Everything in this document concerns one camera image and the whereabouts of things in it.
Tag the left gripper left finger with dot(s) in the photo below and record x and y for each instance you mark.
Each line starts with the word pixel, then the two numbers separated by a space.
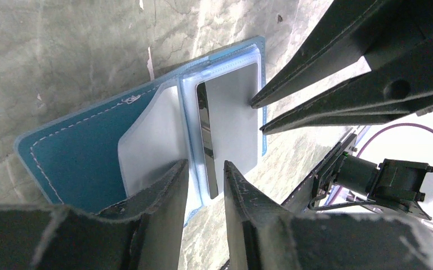
pixel 141 232

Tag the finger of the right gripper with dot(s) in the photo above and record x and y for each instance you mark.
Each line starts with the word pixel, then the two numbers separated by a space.
pixel 399 88
pixel 343 35

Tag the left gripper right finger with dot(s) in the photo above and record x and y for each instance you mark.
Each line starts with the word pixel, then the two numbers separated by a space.
pixel 261 234

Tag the teal blue card holder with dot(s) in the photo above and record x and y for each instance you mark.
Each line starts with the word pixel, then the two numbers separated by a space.
pixel 101 155

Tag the silver grey credit card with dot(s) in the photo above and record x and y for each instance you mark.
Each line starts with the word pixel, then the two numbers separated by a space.
pixel 229 125

